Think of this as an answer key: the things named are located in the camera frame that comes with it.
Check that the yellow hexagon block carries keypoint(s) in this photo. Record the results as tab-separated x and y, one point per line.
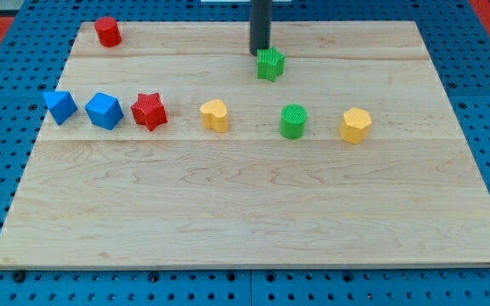
354	126

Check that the red star block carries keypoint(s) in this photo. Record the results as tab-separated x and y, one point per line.
148	110

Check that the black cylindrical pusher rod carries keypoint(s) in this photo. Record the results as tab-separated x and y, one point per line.
260	25

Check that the green star block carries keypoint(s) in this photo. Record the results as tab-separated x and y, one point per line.
270	63

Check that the green cylinder block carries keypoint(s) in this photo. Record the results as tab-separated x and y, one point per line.
292	121

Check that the red cylinder block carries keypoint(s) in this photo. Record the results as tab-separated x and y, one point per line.
107	31

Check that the blue triangular block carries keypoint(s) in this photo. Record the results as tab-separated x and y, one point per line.
60	104

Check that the yellow heart block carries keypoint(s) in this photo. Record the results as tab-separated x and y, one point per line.
214	115

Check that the light wooden board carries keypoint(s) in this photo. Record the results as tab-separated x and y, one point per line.
409	196

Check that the blue cube block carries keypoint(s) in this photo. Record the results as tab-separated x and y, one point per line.
104	111

